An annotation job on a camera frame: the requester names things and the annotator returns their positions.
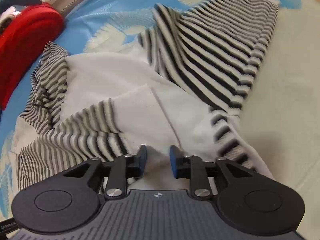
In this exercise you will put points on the red folded blanket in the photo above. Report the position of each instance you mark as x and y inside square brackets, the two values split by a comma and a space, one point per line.
[23, 41]

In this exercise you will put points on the striped white small garment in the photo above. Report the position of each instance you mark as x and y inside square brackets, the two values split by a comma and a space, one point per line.
[182, 83]

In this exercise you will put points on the blue cream patterned bedsheet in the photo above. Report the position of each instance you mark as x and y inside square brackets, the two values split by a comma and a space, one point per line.
[280, 119]

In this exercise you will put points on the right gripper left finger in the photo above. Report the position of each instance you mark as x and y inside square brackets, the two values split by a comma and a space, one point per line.
[120, 170]

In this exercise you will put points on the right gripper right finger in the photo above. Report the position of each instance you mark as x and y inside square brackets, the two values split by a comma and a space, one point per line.
[193, 169]

